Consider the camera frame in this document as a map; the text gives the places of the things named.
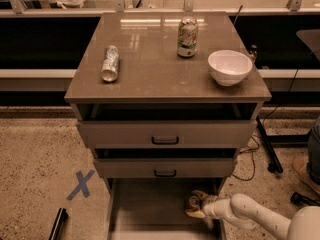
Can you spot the blue tape cross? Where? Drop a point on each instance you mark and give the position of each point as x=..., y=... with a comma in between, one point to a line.
x=81, y=186

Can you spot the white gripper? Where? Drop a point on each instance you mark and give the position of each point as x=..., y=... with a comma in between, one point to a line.
x=209, y=207

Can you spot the green white soda can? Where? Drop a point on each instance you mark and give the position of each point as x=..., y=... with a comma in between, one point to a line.
x=187, y=37

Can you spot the white bowl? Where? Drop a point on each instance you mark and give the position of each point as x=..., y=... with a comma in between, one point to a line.
x=228, y=67

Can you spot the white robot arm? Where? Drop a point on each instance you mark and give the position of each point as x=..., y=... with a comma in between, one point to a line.
x=244, y=212

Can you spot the person's shoe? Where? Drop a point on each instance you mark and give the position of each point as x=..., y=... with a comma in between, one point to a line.
x=299, y=166

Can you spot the top drawer with handle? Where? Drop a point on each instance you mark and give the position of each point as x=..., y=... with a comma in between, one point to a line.
x=166, y=134

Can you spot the open bottom drawer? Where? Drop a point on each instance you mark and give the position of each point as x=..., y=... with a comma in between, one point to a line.
x=154, y=209

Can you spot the red coke can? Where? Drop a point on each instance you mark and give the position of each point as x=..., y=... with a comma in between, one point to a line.
x=193, y=204

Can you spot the middle drawer with handle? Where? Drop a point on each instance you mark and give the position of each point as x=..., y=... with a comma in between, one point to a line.
x=164, y=168

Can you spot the grey drawer cabinet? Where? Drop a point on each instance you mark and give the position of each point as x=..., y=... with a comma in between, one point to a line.
x=155, y=84

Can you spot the metal railing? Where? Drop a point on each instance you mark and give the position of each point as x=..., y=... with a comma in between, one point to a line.
x=160, y=7

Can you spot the silver can lying down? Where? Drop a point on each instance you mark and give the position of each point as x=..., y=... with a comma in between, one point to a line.
x=110, y=66

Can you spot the black stand leg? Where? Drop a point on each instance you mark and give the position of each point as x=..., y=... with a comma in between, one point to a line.
x=274, y=163

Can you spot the black bar bottom left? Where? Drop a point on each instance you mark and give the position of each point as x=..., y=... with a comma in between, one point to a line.
x=60, y=218

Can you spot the black caster leg right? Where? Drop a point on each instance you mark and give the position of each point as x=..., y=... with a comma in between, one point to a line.
x=299, y=200

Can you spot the drawer with handle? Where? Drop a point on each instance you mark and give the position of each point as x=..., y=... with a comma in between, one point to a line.
x=166, y=134
x=164, y=168

